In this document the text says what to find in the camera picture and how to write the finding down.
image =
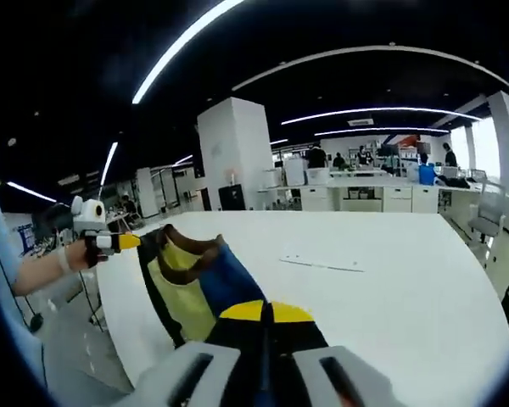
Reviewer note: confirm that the black box cabinet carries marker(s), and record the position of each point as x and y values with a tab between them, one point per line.
231	197

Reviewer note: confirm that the blue wall poster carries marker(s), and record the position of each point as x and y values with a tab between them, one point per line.
25	239

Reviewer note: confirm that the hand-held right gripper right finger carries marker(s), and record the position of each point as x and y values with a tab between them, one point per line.
343	377

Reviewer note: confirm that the long white counter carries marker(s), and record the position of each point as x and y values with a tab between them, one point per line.
365	193

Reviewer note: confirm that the white square pillar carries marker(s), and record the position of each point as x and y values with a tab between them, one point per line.
233	148

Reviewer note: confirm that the yellow blue brown garment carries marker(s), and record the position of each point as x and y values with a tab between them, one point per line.
182	292

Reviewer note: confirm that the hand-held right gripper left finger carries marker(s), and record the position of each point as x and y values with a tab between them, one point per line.
195	373

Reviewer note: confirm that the grey office chair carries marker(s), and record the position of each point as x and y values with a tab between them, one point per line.
488	216

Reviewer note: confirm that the long ceiling light strip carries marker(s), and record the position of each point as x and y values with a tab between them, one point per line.
182	46
382	131
377	113

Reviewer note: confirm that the blue bucket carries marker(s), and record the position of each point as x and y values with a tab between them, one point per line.
427	174

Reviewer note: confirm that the person's left hand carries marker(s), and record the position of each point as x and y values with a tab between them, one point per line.
78	256

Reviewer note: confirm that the white storage box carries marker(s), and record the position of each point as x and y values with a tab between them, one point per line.
318	176

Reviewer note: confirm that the short ceiling light strip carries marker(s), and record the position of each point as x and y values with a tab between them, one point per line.
31	192
109	163

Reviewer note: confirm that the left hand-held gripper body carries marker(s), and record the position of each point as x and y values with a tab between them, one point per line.
90	212

